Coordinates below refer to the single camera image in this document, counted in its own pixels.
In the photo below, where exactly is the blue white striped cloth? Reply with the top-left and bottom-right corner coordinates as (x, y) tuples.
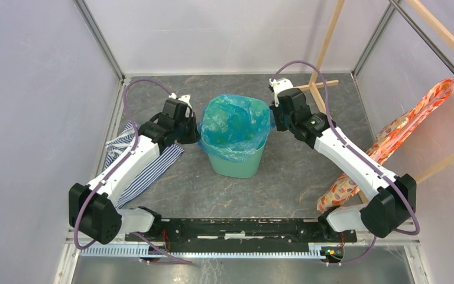
(103, 122), (184, 209)

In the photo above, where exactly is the blue plastic trash bag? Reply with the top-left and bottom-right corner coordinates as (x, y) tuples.
(197, 93), (275, 163)

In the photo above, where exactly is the green plastic trash bin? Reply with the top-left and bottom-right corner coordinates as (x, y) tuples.
(207, 96), (269, 179)

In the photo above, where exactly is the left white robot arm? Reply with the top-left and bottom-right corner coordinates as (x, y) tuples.
(68, 95), (199, 244)

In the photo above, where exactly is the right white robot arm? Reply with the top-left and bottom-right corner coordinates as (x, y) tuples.
(270, 88), (417, 241)

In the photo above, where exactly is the orange floral patterned cloth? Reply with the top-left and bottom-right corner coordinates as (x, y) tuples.
(316, 79), (454, 213)

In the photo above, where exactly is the wooden drying rack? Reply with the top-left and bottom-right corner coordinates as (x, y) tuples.
(282, 0), (454, 217)

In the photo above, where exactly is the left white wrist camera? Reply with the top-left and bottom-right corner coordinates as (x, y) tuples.
(168, 92), (193, 118)

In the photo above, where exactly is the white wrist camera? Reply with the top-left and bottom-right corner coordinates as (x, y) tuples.
(168, 92), (193, 118)
(269, 78), (294, 107)

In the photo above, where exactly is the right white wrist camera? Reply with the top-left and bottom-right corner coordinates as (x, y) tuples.
(269, 78), (294, 107)

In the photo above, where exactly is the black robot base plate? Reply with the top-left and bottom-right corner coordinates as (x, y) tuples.
(143, 218), (357, 253)

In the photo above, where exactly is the metal slotted rail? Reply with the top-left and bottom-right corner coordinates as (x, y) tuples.
(80, 243), (338, 260)

